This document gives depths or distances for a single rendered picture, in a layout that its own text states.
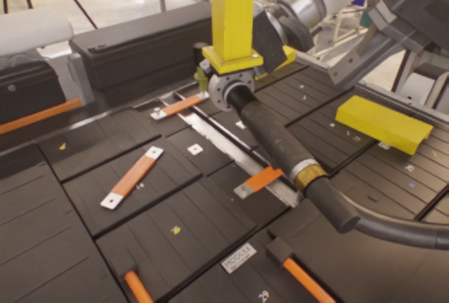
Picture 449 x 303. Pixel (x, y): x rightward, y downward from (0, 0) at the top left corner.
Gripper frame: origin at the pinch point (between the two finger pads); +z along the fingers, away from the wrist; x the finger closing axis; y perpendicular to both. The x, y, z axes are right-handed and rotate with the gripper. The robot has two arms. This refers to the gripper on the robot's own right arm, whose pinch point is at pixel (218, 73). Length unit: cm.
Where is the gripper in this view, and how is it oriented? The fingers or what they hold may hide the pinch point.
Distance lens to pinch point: 67.5
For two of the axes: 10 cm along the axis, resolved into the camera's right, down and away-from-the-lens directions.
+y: -4.0, -5.8, 7.1
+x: -4.7, -5.4, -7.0
